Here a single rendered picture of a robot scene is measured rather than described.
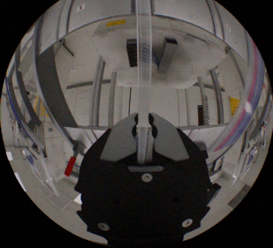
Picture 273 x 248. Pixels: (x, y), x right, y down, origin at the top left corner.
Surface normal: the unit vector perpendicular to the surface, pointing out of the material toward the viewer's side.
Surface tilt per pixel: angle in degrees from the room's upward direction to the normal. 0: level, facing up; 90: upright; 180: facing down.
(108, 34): 0
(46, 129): 90
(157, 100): 90
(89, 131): 44
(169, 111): 90
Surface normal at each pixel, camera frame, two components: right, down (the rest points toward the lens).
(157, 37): 0.00, 0.99
